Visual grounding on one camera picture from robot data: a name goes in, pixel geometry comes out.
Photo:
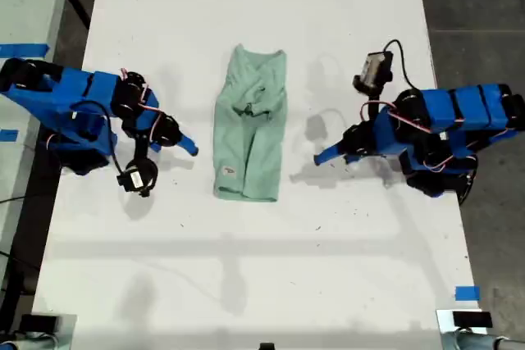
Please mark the white metal bracket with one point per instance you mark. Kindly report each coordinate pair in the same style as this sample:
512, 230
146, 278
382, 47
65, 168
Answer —
444, 319

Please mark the pale grey tube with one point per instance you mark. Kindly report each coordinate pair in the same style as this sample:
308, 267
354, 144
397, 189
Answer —
28, 344
476, 342

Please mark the pale green T-shirt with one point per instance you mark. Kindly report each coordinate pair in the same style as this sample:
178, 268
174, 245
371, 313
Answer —
246, 153

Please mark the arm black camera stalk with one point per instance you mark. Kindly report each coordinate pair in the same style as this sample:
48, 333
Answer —
374, 110
140, 147

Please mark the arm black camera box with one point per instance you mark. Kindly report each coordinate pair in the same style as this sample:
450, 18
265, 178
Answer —
373, 71
137, 180

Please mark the square blue tape piece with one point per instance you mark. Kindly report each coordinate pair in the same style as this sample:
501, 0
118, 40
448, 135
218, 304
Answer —
467, 293

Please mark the blue and black arm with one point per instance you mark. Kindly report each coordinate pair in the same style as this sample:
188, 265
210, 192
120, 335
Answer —
61, 92
467, 104

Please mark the small black box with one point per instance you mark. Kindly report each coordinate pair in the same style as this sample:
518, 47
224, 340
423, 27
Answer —
39, 322
471, 319

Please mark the long blue tape strip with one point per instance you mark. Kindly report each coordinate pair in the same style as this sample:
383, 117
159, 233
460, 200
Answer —
20, 50

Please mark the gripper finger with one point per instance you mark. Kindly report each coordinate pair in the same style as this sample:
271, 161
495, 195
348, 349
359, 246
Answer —
336, 148
334, 156
189, 142
185, 147

